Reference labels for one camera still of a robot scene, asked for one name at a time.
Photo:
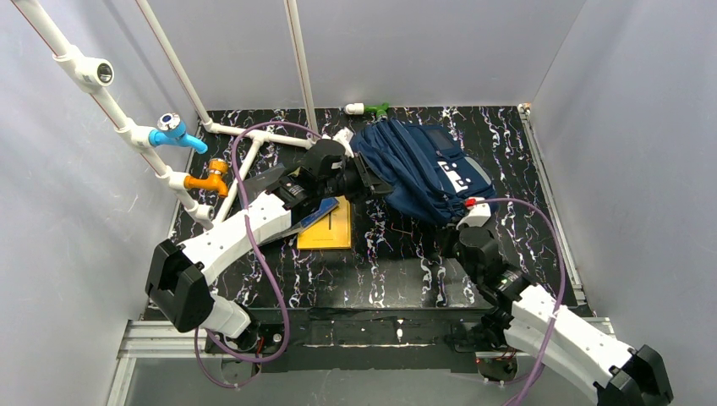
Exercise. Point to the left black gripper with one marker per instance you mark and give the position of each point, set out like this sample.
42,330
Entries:
365,178

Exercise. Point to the navy blue backpack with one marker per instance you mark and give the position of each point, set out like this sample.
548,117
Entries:
431,175

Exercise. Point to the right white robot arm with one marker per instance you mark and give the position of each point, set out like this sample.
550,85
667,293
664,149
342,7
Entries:
525,316

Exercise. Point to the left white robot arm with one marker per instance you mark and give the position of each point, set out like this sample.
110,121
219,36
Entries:
180,275

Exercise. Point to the blue orange paperback book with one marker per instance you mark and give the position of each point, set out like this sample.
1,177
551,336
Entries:
313,216

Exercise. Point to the yellow notebook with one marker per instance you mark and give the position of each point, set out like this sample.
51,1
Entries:
333,231

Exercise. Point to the green white pipe fitting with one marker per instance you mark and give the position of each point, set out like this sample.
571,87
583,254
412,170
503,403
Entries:
359,109

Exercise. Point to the dark blue hardcover book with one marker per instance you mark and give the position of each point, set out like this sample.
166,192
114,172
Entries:
257,184

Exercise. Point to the orange plastic tap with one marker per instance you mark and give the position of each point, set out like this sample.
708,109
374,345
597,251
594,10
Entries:
217,168

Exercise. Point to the blue plastic tap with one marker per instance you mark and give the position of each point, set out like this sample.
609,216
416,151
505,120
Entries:
172,130

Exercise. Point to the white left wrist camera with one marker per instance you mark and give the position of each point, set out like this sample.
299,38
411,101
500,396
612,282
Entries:
343,137

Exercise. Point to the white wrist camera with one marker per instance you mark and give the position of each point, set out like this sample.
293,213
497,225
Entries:
343,137
478,213

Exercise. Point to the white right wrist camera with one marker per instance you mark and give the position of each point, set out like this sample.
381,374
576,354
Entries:
478,213

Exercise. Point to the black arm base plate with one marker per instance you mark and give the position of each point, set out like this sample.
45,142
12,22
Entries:
372,339

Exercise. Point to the aluminium rail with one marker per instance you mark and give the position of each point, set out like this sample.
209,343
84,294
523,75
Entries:
146,340

